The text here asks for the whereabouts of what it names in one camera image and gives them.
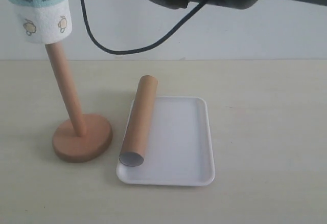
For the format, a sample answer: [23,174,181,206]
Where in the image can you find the wooden paper towel holder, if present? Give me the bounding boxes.
[45,42,113,163]

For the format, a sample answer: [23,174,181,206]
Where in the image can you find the brown cardboard tube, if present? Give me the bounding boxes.
[119,75,158,167]

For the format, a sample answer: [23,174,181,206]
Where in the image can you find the black cable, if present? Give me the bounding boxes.
[78,0,206,55]

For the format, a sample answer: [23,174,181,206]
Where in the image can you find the white plastic tray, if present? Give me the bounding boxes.
[116,96,215,187]

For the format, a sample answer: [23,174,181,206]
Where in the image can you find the printed white paper towel roll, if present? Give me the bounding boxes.
[8,0,72,44]

